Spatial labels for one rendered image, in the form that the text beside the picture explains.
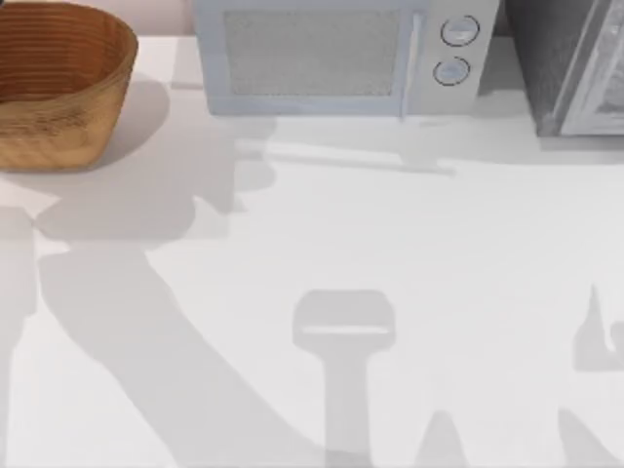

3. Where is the pale microwave door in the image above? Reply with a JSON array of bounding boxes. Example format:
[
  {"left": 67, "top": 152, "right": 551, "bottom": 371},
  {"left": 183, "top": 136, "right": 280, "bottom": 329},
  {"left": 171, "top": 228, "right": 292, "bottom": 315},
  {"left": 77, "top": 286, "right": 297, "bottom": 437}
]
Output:
[{"left": 188, "top": 0, "right": 430, "bottom": 119}]

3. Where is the brown wooden basket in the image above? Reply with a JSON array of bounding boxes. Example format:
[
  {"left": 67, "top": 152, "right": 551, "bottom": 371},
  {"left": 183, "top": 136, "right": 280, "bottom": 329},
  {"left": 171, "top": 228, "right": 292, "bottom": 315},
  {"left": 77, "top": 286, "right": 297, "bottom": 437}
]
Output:
[{"left": 0, "top": 1, "right": 140, "bottom": 173}]

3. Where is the small round microwave knob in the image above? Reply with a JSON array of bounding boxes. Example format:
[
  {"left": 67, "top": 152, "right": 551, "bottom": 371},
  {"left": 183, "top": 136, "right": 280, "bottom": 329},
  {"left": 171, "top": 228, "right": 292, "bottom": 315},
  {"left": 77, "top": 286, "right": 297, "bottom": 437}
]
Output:
[{"left": 432, "top": 55, "right": 472, "bottom": 88}]

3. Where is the large round microwave knob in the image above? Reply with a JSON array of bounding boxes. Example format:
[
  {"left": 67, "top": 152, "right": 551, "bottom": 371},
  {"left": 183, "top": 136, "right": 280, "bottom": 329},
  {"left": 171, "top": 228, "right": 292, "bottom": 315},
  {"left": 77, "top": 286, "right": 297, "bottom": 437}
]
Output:
[{"left": 439, "top": 13, "right": 482, "bottom": 48}]

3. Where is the pale microwave door handle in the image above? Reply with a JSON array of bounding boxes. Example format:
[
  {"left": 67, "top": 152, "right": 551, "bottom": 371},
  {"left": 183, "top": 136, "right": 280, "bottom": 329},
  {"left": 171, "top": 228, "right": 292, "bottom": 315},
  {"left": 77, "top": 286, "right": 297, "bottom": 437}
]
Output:
[{"left": 400, "top": 13, "right": 423, "bottom": 120}]

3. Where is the pale microwave oven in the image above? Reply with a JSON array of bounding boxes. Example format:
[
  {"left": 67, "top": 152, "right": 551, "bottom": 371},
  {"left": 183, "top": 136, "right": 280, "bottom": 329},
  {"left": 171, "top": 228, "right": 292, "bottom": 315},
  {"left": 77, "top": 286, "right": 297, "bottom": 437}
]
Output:
[{"left": 187, "top": 0, "right": 503, "bottom": 120}]

